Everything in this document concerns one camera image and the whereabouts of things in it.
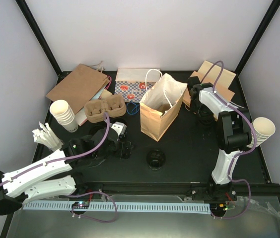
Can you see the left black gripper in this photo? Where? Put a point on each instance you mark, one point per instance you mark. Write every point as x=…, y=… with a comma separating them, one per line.
x=127, y=152

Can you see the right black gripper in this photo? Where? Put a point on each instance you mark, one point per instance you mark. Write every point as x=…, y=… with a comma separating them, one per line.
x=193, y=107

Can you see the orange kraft paper bag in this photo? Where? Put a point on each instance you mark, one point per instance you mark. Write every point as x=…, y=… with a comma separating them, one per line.
x=160, y=105

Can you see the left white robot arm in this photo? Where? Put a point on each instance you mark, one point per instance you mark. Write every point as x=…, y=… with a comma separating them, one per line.
x=54, y=175

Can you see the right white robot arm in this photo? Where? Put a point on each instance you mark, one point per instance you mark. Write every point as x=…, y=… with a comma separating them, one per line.
x=233, y=132

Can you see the black lid stack left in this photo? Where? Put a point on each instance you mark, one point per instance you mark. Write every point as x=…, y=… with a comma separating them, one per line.
x=205, y=117

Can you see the orange flat bag right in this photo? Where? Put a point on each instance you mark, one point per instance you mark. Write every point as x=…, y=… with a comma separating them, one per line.
x=223, y=91

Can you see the tan flat paper bag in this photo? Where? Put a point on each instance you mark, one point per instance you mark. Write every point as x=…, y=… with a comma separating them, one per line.
x=225, y=78

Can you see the stack of pulp cup carriers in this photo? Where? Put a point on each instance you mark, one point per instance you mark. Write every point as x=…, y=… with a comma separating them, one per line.
x=113, y=105

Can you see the checkered printed paper bag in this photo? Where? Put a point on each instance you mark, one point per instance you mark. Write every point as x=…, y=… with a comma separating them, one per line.
x=132, y=83

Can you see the right stack of paper cups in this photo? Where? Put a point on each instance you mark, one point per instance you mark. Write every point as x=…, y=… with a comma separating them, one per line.
x=264, y=129

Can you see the stack of paper cups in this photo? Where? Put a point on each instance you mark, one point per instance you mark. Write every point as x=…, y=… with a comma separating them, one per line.
x=264, y=129
x=62, y=112

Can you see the left stack of paper cups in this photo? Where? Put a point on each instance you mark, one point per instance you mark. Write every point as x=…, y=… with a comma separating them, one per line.
x=62, y=112

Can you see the brown flat paper bag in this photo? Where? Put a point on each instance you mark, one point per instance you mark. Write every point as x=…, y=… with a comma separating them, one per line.
x=80, y=86

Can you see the bundle of wrapped straws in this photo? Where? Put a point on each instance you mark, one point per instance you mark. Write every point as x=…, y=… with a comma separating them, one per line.
x=45, y=136

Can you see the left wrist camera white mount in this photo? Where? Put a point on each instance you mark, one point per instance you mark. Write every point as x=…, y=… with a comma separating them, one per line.
x=120, y=128

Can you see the blue slotted cable duct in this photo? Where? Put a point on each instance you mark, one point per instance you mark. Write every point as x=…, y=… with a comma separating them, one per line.
x=48, y=205

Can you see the right black frame post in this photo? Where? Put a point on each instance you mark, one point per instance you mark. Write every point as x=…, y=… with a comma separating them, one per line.
x=271, y=11

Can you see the black frame post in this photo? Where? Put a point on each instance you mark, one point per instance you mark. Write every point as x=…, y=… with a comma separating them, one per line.
x=271, y=11
x=23, y=6

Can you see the left black frame post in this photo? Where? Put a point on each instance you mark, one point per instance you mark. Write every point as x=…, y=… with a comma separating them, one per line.
x=23, y=6

